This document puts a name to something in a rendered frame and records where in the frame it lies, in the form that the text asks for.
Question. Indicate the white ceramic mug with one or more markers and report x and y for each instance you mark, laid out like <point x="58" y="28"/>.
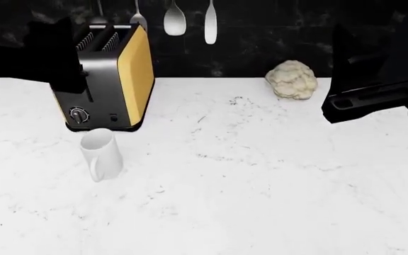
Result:
<point x="105" y="156"/>

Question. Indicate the white cauliflower head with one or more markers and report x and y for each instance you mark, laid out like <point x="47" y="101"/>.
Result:
<point x="292" y="81"/>

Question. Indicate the hanging silver fork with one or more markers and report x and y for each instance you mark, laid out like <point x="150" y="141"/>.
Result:
<point x="138" y="17"/>

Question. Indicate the yellow and black toaster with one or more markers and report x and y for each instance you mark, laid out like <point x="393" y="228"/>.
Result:
<point x="133" y="79"/>

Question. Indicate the hanging silver spoon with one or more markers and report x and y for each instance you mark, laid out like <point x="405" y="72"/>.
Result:
<point x="174" y="22"/>

